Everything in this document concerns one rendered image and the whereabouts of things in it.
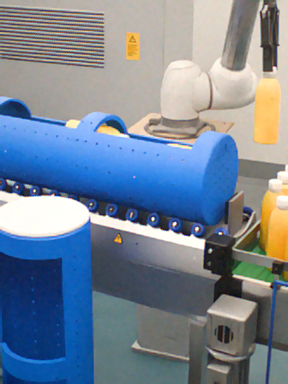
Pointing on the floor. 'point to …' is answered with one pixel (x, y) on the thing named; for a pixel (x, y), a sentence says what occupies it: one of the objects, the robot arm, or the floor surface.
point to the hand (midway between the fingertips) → (270, 59)
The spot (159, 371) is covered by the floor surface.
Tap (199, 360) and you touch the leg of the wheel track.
